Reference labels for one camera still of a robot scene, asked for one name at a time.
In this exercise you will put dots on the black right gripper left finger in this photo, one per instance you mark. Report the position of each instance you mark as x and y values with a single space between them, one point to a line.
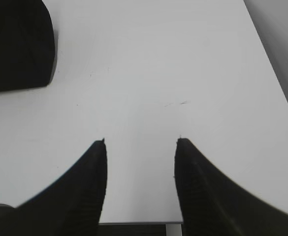
71 206

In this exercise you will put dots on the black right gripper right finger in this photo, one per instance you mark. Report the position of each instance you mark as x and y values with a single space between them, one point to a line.
214 205

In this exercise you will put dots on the black tote bag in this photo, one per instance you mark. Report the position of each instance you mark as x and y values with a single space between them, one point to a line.
27 45

